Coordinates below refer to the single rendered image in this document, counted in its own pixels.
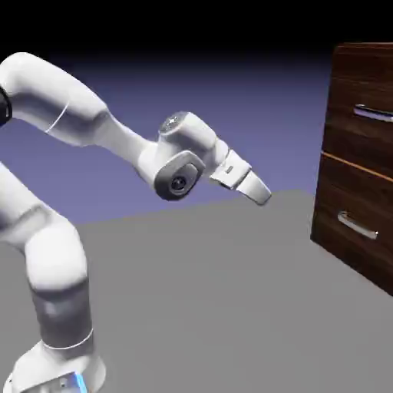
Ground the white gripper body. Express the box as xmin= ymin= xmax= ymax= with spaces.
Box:
xmin=236 ymin=170 xmax=272 ymax=206

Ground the dark wood drawer front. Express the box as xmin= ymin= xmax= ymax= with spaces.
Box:
xmin=321 ymin=45 xmax=393 ymax=179
xmin=309 ymin=153 xmax=393 ymax=298

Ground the dark wood cabinet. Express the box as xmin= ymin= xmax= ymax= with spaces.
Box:
xmin=309 ymin=41 xmax=393 ymax=298

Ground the silver curved drawer handle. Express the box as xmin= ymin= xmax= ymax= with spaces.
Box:
xmin=337 ymin=210 xmax=379 ymax=240
xmin=352 ymin=104 xmax=393 ymax=123

